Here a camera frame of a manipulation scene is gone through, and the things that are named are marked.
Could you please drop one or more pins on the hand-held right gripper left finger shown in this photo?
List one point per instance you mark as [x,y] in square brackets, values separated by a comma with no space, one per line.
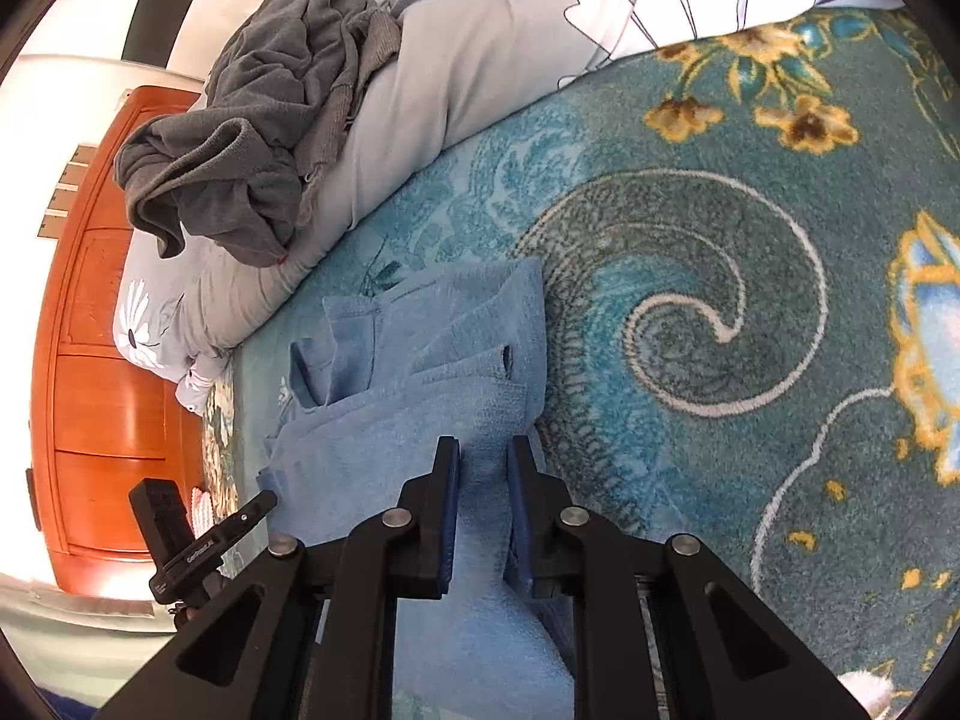
[448,510]

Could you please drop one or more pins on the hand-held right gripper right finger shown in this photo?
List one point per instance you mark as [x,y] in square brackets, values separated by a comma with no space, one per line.
[519,517]

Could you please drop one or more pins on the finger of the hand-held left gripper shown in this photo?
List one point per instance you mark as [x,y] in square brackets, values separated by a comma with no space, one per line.
[240,517]

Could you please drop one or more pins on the blue towel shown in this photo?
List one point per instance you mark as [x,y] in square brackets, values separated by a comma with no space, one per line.
[450,375]

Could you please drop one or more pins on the wooden headboard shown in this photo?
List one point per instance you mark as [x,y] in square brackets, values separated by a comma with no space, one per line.
[105,390]

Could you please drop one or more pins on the teal floral blanket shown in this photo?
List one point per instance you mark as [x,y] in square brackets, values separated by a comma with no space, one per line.
[675,240]

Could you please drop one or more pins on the grey garment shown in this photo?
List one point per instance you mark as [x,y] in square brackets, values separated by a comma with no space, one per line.
[285,90]

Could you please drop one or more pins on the grey floral duvet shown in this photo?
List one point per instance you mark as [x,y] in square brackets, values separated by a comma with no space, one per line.
[465,52]

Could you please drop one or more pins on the white wardrobe with black stripe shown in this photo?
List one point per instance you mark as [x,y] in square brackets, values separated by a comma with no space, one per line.
[150,15]

